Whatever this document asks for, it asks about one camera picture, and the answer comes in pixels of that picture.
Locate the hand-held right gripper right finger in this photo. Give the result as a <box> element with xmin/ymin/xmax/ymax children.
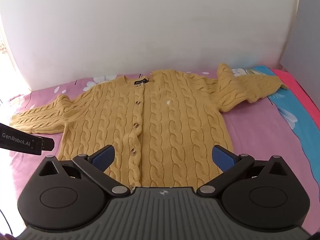
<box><xmin>196</xmin><ymin>144</ymin><xmax>291</xmax><ymax>197</ymax></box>

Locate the yellow cable-knit cardigan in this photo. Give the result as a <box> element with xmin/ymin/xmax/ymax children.
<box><xmin>9</xmin><ymin>63</ymin><xmax>285</xmax><ymax>188</ymax></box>

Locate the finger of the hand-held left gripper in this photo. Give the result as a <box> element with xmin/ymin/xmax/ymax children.
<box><xmin>41</xmin><ymin>137</ymin><xmax>55</xmax><ymax>152</ymax></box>

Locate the pink floral bed sheet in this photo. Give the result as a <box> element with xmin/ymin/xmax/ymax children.
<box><xmin>0</xmin><ymin>66</ymin><xmax>320</xmax><ymax>230</ymax></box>

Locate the blue floral cloth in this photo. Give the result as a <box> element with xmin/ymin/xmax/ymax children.
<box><xmin>231</xmin><ymin>65</ymin><xmax>320</xmax><ymax>140</ymax></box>

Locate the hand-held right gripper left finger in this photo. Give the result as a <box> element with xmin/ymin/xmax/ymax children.
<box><xmin>37</xmin><ymin>145</ymin><xmax>131</xmax><ymax>197</ymax></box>

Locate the bright pink cloth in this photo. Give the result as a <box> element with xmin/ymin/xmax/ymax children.
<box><xmin>271</xmin><ymin>69</ymin><xmax>320</xmax><ymax>132</ymax></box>

